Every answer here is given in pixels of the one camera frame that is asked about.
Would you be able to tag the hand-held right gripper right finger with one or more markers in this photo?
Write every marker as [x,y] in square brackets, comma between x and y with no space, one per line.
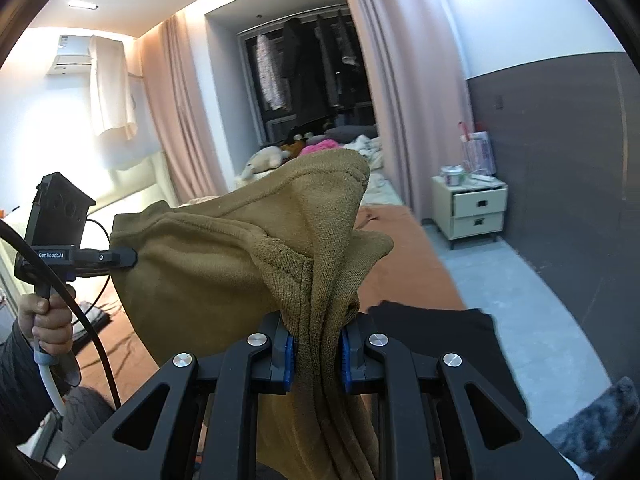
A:
[345,360]

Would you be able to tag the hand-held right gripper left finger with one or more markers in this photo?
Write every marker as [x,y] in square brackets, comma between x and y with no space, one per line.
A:
[287,360]

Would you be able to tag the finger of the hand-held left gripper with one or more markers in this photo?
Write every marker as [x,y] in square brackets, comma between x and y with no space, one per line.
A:
[115,258]

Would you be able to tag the olive brown printed t-shirt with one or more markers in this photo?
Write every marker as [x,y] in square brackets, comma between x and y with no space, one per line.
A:
[200,285]

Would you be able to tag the person's left forearm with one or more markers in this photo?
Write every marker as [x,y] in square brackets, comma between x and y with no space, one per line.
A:
[15,385]

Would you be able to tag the folded grey clothes stack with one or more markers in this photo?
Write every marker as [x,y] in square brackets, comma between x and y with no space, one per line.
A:
[92,317]

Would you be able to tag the person's left hand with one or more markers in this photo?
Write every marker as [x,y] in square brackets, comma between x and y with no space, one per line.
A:
[50,325]

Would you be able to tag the cream padded headboard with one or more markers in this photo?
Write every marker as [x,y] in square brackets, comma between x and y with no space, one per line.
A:
[140,180]

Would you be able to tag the black folded garment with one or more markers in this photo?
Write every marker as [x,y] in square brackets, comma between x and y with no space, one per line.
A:
[435,335]

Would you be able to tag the bed with orange blanket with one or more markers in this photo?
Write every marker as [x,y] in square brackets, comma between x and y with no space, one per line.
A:
[400,260]

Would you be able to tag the hanging white shirt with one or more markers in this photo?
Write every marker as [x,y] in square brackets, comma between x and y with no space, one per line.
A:
[112,90]

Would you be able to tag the pink window curtain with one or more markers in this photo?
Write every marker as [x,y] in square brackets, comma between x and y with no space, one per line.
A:
[410,85]
[185,110]

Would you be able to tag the white air conditioner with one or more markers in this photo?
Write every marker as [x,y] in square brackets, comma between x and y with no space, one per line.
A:
[70,55]

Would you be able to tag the cream duvet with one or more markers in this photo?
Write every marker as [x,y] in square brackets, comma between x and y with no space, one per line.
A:
[380,190]

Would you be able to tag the cream plush toy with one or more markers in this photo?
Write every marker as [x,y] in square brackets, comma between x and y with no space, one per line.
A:
[262,160]

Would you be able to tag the white two-drawer nightstand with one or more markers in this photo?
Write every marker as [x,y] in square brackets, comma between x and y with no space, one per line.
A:
[475,210]

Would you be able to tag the brown plush toy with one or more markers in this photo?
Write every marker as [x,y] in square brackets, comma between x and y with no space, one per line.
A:
[292,147]

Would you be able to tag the pink fluffy plush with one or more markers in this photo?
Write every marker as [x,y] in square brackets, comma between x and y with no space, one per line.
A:
[317,149]

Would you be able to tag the small white container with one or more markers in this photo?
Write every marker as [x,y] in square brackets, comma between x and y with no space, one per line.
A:
[454,176]

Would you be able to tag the white patterned pillow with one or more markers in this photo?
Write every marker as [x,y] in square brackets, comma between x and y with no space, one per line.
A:
[370,147]

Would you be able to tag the grey pillow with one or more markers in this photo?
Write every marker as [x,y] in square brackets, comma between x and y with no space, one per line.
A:
[350,132]

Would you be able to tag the white power strip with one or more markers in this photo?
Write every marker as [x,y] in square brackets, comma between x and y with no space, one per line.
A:
[482,178]

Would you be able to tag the hanging floral garment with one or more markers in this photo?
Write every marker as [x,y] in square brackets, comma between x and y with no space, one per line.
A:
[270,75]

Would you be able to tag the striped gift bag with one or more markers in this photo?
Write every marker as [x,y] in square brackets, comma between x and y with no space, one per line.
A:
[480,152]

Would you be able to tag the grey fluffy rug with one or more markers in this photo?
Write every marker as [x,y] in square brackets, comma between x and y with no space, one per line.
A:
[600,425]

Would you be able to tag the hanging black coat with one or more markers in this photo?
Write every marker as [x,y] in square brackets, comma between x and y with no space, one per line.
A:
[305,75]

